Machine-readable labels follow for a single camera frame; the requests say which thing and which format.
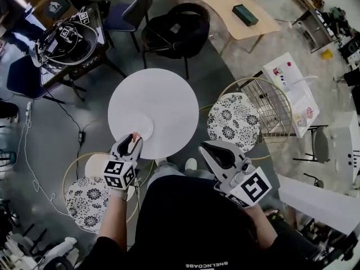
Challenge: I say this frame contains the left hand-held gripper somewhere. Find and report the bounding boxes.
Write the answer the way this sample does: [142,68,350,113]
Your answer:
[103,133,144,191]

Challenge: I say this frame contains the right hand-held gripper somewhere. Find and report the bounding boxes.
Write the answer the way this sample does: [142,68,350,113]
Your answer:
[198,139,273,209]

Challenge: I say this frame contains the small white plate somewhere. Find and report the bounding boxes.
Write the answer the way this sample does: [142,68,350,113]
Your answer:
[127,112,155,141]

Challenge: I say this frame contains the person's left forearm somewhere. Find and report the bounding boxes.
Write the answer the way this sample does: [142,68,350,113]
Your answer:
[96,186,132,253]

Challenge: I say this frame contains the person's right forearm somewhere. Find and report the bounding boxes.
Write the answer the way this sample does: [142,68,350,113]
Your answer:
[242,204,280,250]

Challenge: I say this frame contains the person's right white shoe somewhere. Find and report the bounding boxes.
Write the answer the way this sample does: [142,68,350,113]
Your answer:
[184,157,198,171]

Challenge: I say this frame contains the white round table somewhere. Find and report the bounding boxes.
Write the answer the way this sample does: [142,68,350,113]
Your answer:
[107,67,200,161]

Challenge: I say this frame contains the person's black t-shirt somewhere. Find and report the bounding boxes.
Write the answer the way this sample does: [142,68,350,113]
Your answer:
[75,174,321,270]

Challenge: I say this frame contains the white side table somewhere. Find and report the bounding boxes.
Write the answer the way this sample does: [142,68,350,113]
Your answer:
[262,52,321,139]

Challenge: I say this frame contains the black crate side table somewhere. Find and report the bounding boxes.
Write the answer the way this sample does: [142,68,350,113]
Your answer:
[35,2,128,101]

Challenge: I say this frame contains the grey chair black legs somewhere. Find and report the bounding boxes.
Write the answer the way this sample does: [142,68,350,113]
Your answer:
[292,124,331,163]

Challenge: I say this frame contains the clear bottle red cap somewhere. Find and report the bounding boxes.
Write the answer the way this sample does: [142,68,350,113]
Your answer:
[272,61,293,77]

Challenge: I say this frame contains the white ledge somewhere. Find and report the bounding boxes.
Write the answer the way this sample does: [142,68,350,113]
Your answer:
[276,174,360,235]

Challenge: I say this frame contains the white curved faucet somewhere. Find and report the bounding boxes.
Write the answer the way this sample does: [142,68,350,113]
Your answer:
[286,75,319,91]

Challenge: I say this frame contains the black and white helmet device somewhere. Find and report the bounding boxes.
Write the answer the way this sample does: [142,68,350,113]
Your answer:
[34,21,100,66]

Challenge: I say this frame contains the white cabinet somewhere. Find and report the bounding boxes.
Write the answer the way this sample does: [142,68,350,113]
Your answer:
[327,111,360,198]

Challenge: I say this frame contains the dark blue chair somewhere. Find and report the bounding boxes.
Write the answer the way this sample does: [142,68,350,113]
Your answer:
[6,54,66,105]

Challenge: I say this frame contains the black round padded chair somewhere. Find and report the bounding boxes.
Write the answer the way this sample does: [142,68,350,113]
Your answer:
[141,2,212,80]

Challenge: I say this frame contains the grey-backed blue seat chair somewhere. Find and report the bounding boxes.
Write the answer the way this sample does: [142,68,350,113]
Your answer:
[105,0,155,53]

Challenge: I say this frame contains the dark green box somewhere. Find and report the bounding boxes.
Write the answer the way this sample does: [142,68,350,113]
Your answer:
[231,4,260,28]

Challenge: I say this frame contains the light wooden table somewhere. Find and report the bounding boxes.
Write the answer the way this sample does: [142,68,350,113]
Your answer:
[172,0,282,56]

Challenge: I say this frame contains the dark desk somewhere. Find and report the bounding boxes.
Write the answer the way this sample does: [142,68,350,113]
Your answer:
[292,8,339,53]

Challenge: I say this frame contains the gold wire chair floral cushion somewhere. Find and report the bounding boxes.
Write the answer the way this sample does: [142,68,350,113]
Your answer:
[62,151,156,233]
[197,76,294,161]

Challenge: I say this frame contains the white cable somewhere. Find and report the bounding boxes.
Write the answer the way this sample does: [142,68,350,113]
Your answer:
[16,114,71,217]

